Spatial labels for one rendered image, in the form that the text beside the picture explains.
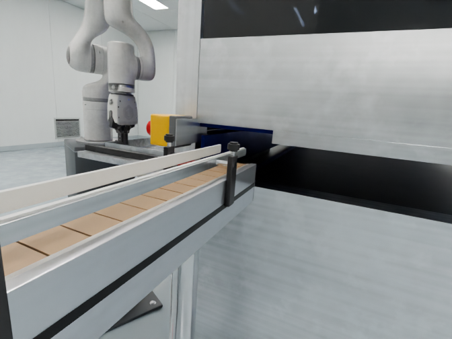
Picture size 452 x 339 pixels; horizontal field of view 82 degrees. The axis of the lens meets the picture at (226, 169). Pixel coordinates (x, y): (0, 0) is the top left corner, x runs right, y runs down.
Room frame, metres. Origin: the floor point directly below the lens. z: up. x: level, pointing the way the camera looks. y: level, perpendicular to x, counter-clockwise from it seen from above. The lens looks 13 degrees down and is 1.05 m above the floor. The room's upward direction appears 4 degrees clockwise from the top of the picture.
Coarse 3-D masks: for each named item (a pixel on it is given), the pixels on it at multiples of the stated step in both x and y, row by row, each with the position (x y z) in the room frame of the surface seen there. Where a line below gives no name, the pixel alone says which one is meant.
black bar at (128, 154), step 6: (90, 150) 0.88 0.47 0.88; (96, 150) 0.87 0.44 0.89; (102, 150) 0.86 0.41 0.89; (108, 150) 0.85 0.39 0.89; (114, 150) 0.84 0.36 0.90; (120, 150) 0.83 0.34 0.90; (120, 156) 0.83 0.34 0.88; (126, 156) 0.82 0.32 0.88; (132, 156) 0.81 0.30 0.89; (138, 156) 0.80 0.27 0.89; (144, 156) 0.79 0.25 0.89; (150, 156) 0.78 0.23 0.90; (156, 156) 0.77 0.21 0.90
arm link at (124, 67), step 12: (108, 48) 0.90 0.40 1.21; (120, 48) 0.89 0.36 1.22; (132, 48) 0.92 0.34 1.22; (108, 60) 0.90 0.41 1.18; (120, 60) 0.89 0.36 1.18; (132, 60) 0.92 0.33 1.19; (108, 72) 0.90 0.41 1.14; (120, 72) 0.89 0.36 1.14; (132, 72) 0.91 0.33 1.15; (132, 84) 0.92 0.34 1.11
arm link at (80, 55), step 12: (96, 0) 1.09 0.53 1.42; (84, 12) 1.13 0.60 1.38; (96, 12) 1.11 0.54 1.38; (84, 24) 1.13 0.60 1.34; (96, 24) 1.12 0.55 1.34; (84, 36) 1.12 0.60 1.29; (96, 36) 1.15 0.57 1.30; (72, 48) 1.13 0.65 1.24; (84, 48) 1.13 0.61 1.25; (72, 60) 1.13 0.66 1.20; (84, 60) 1.14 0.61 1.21; (84, 72) 1.19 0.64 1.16
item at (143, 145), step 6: (144, 138) 1.05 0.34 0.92; (150, 138) 1.08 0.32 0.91; (108, 144) 0.87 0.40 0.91; (114, 144) 0.86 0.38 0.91; (132, 144) 0.99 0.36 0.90; (138, 144) 1.02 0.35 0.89; (144, 144) 1.05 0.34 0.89; (150, 144) 1.08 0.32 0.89; (126, 150) 0.84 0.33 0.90; (132, 150) 0.83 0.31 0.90; (138, 150) 0.82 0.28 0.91; (144, 150) 0.81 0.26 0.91; (150, 150) 0.80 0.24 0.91; (156, 150) 0.79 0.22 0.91; (162, 150) 0.99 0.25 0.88
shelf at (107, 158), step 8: (80, 152) 0.86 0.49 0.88; (88, 152) 0.86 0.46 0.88; (96, 152) 0.87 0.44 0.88; (264, 152) 1.23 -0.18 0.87; (96, 160) 0.83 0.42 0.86; (104, 160) 0.82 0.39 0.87; (112, 160) 0.80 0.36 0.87; (120, 160) 0.79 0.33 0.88; (128, 160) 0.78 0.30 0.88; (136, 160) 0.79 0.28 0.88; (248, 160) 1.02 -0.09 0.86
